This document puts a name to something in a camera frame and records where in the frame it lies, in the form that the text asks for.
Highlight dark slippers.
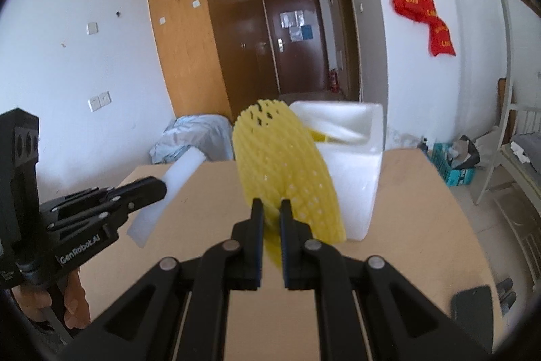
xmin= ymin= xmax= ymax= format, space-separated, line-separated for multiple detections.
xmin=496 ymin=277 xmax=517 ymax=317

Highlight blue plastic crate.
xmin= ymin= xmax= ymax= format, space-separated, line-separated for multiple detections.
xmin=431 ymin=142 xmax=476 ymax=187

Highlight grey plastic bag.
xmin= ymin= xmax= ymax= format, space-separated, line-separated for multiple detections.
xmin=150 ymin=115 xmax=235 ymax=165

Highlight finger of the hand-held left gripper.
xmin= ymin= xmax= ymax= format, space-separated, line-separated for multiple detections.
xmin=46 ymin=200 xmax=137 ymax=244
xmin=40 ymin=177 xmax=167 ymax=218

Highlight white tissue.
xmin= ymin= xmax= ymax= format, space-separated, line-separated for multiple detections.
xmin=509 ymin=141 xmax=531 ymax=163

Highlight grey towel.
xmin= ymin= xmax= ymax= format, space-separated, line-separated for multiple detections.
xmin=509 ymin=133 xmax=541 ymax=159

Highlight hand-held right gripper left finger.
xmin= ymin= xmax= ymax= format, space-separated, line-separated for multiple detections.
xmin=74 ymin=198 xmax=266 ymax=361

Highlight papers on door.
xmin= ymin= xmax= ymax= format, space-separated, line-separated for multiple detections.
xmin=280 ymin=10 xmax=314 ymax=42

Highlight dark brown entrance door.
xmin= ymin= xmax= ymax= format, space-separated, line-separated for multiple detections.
xmin=263 ymin=0 xmax=331 ymax=95

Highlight white foam sheet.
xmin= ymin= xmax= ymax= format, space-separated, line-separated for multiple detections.
xmin=126 ymin=147 xmax=210 ymax=248

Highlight dark flat object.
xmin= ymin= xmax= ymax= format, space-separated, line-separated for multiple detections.
xmin=451 ymin=285 xmax=494 ymax=353

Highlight white metal bunk bed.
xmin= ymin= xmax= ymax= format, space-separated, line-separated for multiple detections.
xmin=477 ymin=0 xmax=541 ymax=209

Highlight wooden board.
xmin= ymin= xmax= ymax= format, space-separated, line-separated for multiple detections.
xmin=498 ymin=77 xmax=514 ymax=129

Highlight black bag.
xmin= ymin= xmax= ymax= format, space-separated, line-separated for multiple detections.
xmin=452 ymin=135 xmax=480 ymax=169

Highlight brown side door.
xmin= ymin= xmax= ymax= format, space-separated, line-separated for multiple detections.
xmin=333 ymin=0 xmax=363 ymax=101

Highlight white foam box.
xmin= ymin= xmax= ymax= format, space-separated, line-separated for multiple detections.
xmin=288 ymin=101 xmax=385 ymax=242

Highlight wooden wardrobe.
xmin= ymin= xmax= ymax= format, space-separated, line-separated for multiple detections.
xmin=144 ymin=0 xmax=282 ymax=122

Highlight red bag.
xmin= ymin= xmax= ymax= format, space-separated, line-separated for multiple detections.
xmin=392 ymin=0 xmax=434 ymax=23
xmin=428 ymin=18 xmax=457 ymax=57

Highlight person's left hand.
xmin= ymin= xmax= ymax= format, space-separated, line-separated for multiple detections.
xmin=17 ymin=270 xmax=91 ymax=338

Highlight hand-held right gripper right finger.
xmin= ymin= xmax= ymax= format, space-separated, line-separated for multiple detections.
xmin=279 ymin=198 xmax=493 ymax=361

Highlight double white wall socket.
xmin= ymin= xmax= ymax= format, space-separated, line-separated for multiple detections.
xmin=88 ymin=91 xmax=111 ymax=112

